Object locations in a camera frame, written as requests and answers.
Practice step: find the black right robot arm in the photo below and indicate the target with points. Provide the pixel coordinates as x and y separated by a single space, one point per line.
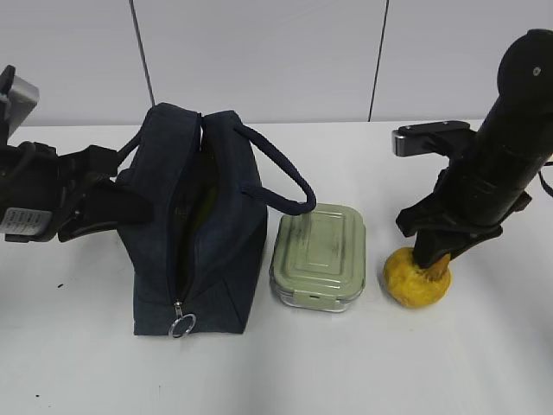
518 129

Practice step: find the green lid glass container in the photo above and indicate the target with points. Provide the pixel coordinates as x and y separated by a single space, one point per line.
318 261

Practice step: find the green cucumber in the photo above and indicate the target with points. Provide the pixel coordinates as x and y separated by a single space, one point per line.
204 190

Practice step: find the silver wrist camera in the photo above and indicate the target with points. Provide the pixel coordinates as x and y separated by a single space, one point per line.
18 99
445 138

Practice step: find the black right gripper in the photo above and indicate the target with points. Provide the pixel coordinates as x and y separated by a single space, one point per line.
466 199

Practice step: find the navy blue lunch bag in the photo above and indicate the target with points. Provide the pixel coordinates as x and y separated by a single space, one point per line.
198 282

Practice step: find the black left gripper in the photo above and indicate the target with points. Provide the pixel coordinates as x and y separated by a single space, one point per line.
44 194

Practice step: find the yellow bumpy squash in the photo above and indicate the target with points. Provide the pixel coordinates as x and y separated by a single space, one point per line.
412 286

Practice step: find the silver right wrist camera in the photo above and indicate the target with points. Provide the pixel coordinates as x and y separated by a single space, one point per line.
445 138

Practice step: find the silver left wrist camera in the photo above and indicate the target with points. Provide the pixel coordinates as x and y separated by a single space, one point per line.
18 99

